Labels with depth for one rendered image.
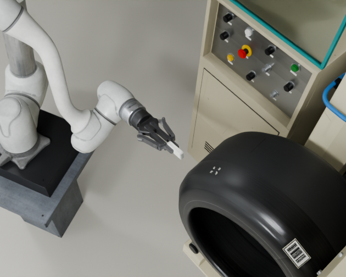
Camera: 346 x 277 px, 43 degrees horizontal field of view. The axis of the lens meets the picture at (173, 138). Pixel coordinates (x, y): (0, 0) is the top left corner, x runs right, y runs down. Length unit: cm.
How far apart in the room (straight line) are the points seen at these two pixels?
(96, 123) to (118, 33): 189
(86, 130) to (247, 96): 75
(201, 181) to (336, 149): 39
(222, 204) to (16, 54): 102
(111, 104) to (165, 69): 162
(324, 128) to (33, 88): 117
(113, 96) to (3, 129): 47
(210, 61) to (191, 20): 152
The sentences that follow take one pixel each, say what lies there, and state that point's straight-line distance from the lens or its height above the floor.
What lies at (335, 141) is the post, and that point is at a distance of 130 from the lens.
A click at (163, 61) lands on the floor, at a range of 325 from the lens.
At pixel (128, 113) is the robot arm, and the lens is 158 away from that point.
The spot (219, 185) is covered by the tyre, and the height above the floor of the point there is 140.
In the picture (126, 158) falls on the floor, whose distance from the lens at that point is 279.
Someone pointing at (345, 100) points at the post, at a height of 156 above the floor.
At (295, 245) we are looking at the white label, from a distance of 111.
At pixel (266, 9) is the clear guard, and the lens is 169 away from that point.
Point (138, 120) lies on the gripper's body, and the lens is 155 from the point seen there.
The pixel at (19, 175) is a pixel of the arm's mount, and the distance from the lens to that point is 197.
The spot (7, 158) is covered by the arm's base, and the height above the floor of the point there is 78.
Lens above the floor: 243
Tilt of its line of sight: 58 degrees down
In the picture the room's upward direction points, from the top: 4 degrees clockwise
